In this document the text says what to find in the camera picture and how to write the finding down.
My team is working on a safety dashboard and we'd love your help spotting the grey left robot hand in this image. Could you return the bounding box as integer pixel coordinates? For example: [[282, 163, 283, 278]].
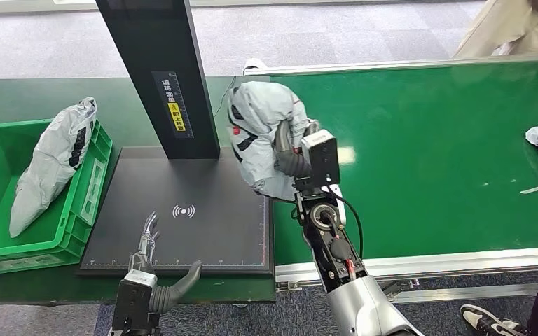
[[128, 211, 204, 314]]

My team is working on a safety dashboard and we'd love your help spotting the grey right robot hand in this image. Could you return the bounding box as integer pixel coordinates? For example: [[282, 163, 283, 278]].
[[273, 118, 321, 179]]

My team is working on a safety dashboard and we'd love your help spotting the white package with red print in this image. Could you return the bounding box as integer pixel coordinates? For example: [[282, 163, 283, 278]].
[[226, 80, 319, 202]]

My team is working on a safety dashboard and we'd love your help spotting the white conveyor roller end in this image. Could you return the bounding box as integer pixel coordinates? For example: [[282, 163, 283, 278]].
[[242, 58, 268, 78]]

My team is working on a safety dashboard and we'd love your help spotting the grey package with black print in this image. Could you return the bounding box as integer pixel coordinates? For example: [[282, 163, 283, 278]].
[[8, 96, 98, 239]]

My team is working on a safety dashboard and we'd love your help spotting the green conveyor belt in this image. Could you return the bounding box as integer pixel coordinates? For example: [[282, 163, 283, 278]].
[[268, 57, 538, 266]]

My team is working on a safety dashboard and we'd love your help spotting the green plastic crate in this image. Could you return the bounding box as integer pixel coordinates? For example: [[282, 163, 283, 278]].
[[0, 119, 113, 279]]

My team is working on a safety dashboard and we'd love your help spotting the person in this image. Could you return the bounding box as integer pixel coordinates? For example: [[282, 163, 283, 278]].
[[453, 0, 538, 59]]

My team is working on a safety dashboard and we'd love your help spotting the person's foot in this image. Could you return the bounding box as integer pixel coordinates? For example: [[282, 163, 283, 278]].
[[460, 304, 530, 336]]

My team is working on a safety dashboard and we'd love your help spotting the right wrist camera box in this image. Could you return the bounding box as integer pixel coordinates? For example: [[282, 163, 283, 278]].
[[300, 129, 342, 192]]

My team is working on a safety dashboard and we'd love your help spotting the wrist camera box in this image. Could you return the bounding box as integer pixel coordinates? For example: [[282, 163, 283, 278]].
[[300, 129, 342, 192], [111, 270, 158, 333]]

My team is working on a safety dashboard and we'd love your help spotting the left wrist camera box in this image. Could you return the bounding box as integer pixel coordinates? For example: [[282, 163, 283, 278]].
[[111, 270, 158, 333]]

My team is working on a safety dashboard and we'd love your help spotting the black scanner base plate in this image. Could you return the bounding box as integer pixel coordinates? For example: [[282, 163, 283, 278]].
[[76, 146, 275, 278]]

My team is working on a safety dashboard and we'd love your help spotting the thin black table cable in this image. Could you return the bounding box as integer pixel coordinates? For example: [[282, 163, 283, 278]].
[[213, 76, 237, 119]]

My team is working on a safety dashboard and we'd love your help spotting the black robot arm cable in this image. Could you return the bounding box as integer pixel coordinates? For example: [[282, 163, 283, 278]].
[[326, 190, 364, 260]]

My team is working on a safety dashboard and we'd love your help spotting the black yellow label on post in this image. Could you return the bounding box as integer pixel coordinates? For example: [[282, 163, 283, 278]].
[[151, 71, 195, 140]]

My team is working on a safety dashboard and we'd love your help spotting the metal conveyor bracket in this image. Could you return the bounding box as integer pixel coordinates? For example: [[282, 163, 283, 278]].
[[380, 278, 421, 302]]

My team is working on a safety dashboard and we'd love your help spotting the black scanner post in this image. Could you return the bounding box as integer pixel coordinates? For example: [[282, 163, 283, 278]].
[[95, 0, 221, 160]]

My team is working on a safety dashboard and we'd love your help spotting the aluminium conveyor frame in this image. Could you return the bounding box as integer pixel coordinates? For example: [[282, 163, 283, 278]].
[[243, 52, 538, 307]]

